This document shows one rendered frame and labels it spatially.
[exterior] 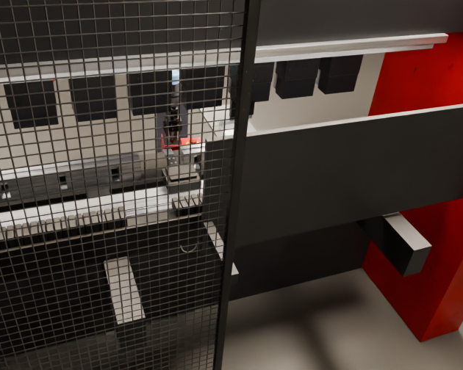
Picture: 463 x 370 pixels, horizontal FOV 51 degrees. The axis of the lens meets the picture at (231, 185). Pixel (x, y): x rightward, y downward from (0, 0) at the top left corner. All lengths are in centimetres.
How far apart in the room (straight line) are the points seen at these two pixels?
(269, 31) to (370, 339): 168
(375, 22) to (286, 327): 155
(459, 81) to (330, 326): 134
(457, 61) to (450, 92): 13
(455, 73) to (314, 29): 75
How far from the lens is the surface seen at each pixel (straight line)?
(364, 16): 180
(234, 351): 249
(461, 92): 221
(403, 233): 192
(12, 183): 193
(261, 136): 141
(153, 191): 174
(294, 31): 167
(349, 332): 268
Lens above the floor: 206
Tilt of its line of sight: 37 degrees down
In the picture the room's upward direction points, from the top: 5 degrees clockwise
